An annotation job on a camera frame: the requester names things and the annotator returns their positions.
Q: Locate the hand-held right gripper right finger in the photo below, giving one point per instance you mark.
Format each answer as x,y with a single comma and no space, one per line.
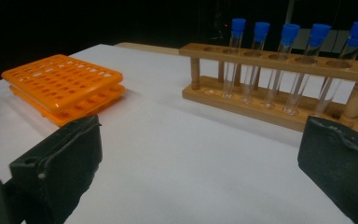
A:
341,165

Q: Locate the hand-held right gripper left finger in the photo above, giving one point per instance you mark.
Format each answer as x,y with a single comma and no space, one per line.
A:
62,161

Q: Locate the orange plastic test tube rack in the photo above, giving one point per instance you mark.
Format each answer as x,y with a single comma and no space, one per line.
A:
59,81

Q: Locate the wooden test tube rack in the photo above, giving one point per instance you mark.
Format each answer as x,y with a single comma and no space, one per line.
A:
199,52

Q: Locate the white table cover sheet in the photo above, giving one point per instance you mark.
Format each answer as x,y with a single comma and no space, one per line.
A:
183,155

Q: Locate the grey metal stand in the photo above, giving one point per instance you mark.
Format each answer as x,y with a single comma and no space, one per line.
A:
290,12

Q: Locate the dark equipment with red light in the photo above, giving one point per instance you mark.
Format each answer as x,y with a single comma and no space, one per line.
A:
221,31

